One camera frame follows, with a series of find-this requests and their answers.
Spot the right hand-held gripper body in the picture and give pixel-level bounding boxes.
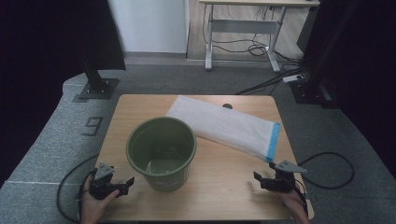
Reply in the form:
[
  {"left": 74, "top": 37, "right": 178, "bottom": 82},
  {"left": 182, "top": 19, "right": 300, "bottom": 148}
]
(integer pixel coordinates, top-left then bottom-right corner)
[{"left": 261, "top": 160, "right": 308, "bottom": 194}]

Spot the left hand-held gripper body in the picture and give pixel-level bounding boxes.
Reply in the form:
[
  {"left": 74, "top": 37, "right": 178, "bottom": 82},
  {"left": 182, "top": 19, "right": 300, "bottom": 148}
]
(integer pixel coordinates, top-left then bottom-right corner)
[{"left": 88, "top": 162, "right": 125, "bottom": 201}]

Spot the green plastic bucket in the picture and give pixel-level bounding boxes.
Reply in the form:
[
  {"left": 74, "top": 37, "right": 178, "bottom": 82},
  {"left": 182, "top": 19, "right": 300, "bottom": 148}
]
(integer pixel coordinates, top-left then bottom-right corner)
[{"left": 125, "top": 116, "right": 198, "bottom": 192}]

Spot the white bag with blue band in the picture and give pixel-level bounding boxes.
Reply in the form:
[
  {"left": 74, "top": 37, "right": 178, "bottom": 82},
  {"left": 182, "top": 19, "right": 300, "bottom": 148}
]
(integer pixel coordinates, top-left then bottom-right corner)
[{"left": 164, "top": 94, "right": 281, "bottom": 163}]

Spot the person's left hand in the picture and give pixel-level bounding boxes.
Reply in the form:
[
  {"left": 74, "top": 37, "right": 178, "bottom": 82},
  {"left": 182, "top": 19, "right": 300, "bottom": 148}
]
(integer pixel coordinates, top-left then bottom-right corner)
[{"left": 80, "top": 176, "right": 120, "bottom": 224}]

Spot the person's right hand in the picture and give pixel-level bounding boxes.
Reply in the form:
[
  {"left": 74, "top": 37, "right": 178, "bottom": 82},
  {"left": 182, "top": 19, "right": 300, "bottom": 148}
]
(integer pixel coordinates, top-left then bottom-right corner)
[{"left": 277, "top": 189, "right": 310, "bottom": 224}]

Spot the black metal stand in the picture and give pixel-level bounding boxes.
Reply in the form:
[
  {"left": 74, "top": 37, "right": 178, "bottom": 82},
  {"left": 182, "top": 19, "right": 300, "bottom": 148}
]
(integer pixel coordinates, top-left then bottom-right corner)
[
  {"left": 289, "top": 0, "right": 339, "bottom": 109},
  {"left": 78, "top": 55, "right": 120, "bottom": 101}
]

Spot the white power strip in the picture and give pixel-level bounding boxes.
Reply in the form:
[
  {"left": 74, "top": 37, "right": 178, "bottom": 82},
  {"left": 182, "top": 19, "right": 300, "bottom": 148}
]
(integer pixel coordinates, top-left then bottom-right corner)
[{"left": 282, "top": 74, "right": 304, "bottom": 84}]

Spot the black curtain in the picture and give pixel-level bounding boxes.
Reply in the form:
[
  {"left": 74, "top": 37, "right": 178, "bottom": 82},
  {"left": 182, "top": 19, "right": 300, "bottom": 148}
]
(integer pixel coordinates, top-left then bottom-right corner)
[
  {"left": 297, "top": 0, "right": 396, "bottom": 173},
  {"left": 0, "top": 0, "right": 127, "bottom": 189}
]

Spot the white partition panel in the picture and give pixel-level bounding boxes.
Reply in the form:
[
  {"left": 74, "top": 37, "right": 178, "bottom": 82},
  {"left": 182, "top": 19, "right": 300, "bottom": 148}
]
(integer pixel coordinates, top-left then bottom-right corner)
[{"left": 106, "top": 0, "right": 191, "bottom": 54}]

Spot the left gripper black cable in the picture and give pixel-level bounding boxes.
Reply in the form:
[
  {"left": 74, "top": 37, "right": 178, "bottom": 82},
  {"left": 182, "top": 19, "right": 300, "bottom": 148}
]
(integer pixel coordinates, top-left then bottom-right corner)
[{"left": 77, "top": 167, "right": 98, "bottom": 222}]

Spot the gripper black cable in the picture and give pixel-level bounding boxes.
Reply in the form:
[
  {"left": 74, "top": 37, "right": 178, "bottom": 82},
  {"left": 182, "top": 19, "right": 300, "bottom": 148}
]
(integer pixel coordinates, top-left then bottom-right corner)
[
  {"left": 291, "top": 177, "right": 310, "bottom": 218},
  {"left": 77, "top": 167, "right": 98, "bottom": 222}
]

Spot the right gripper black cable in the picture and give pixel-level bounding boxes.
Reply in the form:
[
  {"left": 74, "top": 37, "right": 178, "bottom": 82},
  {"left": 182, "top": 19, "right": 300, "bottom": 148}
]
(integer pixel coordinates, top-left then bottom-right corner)
[{"left": 291, "top": 177, "right": 310, "bottom": 218}]

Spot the black floor cable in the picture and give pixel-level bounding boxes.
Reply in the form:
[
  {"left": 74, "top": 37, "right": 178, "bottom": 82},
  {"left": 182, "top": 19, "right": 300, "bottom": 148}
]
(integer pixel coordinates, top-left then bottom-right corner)
[
  {"left": 56, "top": 153, "right": 100, "bottom": 224},
  {"left": 297, "top": 151, "right": 356, "bottom": 190}
]

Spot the white metal frame desk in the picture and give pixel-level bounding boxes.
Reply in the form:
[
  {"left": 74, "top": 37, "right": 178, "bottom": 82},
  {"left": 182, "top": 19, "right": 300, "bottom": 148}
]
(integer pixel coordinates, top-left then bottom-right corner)
[{"left": 198, "top": 0, "right": 321, "bottom": 74}]

